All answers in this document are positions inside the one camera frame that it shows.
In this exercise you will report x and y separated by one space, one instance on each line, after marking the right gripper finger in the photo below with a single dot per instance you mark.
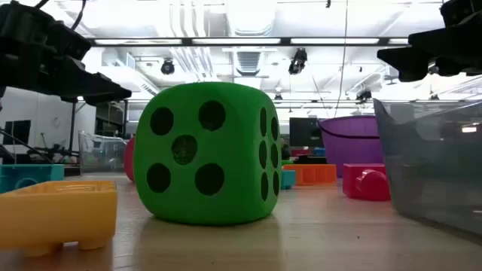
408 64
459 49

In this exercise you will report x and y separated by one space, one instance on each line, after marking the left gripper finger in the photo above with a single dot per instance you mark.
69 45
94 88

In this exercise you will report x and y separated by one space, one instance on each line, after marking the red foam dice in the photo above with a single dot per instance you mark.
129 160

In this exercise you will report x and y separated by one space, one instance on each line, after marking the large teal toy block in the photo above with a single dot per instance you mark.
34 173

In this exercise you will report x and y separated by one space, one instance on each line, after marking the red toy block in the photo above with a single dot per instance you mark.
361 184

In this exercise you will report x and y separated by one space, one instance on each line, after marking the large yellow toy block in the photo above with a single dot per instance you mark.
56 214

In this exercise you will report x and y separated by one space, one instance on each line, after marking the orange toy block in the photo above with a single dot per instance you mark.
312 175

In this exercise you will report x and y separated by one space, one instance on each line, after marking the green foam dice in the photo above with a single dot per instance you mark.
233 150

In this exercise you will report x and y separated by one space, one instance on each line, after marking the small teal toy block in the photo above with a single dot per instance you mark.
288 180

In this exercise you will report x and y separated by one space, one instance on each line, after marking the black background robot arm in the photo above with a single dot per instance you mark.
56 151

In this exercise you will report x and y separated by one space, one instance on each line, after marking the clear plastic bin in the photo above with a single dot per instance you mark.
101 154

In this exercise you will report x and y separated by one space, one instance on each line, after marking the small black monitor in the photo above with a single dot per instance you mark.
20 131

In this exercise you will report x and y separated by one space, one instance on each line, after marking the purple plastic bucket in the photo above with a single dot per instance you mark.
350 150

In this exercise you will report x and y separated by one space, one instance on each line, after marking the grey translucent plastic bin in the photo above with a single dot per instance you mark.
433 169

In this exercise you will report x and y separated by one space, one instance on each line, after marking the large black monitor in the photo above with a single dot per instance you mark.
305 131

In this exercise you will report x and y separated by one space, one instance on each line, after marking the blue box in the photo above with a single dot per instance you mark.
319 151

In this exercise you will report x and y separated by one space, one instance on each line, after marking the red box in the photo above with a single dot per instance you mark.
301 152

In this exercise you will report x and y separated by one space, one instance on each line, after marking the black metal frame stand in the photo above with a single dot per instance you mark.
72 128

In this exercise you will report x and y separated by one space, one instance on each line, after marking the black ceiling camera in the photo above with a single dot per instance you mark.
167 67
298 62

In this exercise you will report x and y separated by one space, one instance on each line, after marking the black overhead frame bar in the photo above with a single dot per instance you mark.
286 41

